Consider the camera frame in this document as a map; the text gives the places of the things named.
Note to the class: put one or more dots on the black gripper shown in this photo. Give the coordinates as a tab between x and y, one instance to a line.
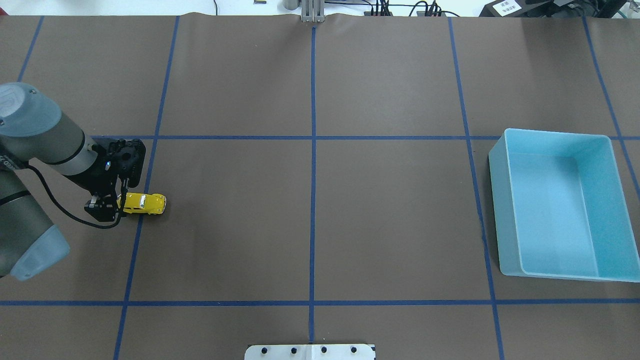
106	181

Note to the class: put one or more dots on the yellow beetle toy car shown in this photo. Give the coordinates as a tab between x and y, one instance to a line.
146	204

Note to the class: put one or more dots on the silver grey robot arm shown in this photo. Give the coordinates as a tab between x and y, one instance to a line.
35	128

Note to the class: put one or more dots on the light blue plastic bin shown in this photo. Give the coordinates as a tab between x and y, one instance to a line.
560	211

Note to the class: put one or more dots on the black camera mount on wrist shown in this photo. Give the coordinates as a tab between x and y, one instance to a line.
103	209

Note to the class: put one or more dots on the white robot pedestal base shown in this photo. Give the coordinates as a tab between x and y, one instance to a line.
340	351

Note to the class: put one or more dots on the aluminium frame post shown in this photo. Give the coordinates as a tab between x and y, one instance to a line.
312	11

